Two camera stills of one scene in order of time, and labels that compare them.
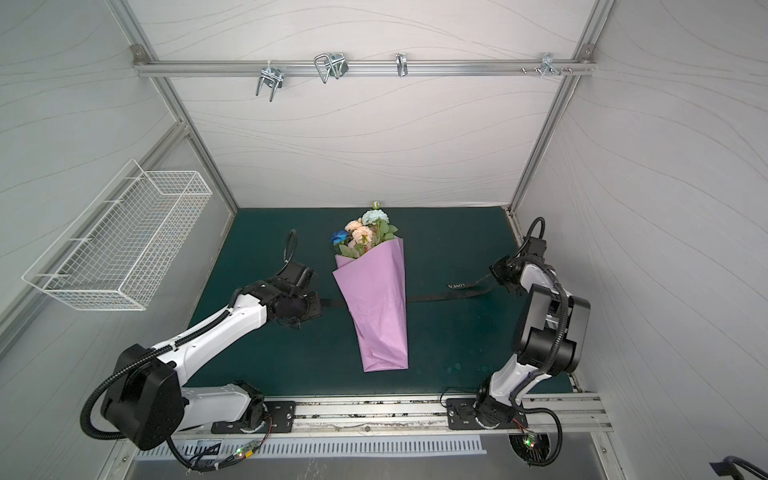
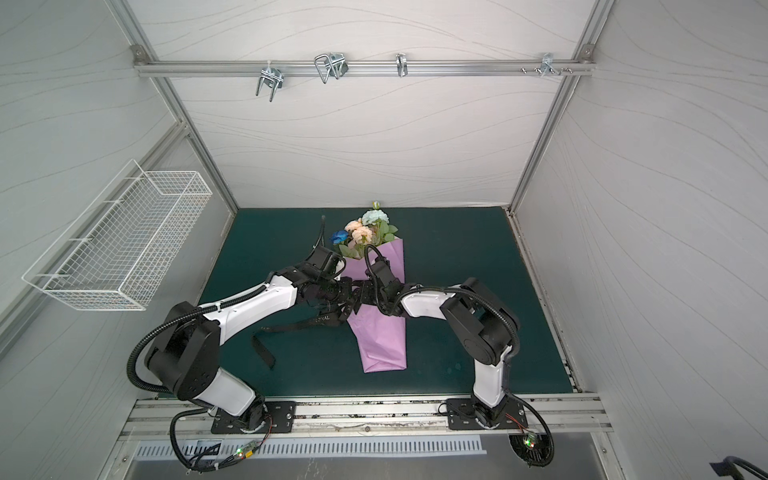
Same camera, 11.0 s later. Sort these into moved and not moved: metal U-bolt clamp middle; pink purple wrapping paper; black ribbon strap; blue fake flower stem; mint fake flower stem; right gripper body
Moved: right gripper body; black ribbon strap
Not moved: blue fake flower stem; metal U-bolt clamp middle; mint fake flower stem; pink purple wrapping paper
